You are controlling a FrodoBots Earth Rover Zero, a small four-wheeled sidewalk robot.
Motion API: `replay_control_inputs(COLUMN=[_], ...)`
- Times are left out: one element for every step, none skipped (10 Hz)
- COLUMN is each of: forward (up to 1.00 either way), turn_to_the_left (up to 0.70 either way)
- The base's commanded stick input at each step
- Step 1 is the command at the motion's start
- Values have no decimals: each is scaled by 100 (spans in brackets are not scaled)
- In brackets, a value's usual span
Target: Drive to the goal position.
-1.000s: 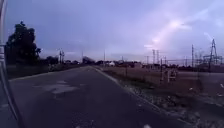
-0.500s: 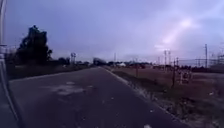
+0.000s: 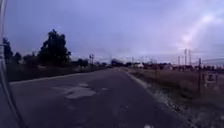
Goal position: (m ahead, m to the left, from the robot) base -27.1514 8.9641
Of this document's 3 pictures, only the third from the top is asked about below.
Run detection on large dark tree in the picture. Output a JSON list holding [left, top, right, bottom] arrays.
[[37, 29, 72, 68]]

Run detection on distant row of buildings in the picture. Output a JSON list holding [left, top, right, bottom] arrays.
[[109, 58, 224, 72]]

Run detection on pale sign board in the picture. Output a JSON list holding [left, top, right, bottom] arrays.
[[203, 72, 219, 89]]

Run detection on tall poles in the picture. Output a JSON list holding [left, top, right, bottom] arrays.
[[176, 48, 193, 67]]

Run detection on dry grass field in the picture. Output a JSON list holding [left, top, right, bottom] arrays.
[[128, 67, 224, 111]]

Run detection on pale gravel strip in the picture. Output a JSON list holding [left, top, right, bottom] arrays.
[[120, 68, 224, 128]]

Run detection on small dark tree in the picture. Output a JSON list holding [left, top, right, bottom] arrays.
[[2, 37, 14, 64]]

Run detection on dark fence post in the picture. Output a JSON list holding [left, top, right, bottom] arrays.
[[197, 58, 203, 94]]

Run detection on grey asphalt road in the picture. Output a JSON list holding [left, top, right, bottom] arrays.
[[9, 67, 198, 128]]

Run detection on dark grass verge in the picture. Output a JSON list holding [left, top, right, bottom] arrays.
[[5, 64, 114, 83]]

